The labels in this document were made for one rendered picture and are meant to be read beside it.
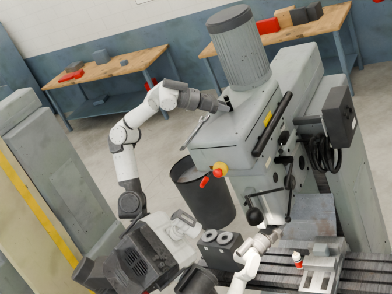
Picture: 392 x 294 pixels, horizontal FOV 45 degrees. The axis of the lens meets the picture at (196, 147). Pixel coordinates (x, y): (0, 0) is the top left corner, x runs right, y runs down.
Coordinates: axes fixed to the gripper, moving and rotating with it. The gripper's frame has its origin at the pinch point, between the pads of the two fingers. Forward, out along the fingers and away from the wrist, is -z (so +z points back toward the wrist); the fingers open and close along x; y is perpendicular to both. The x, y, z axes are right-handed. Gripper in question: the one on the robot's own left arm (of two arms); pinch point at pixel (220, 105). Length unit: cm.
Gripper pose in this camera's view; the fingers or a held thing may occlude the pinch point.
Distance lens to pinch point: 195.5
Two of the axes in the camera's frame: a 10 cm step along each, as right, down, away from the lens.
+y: 2.8, -9.0, -3.4
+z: -9.3, -1.7, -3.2
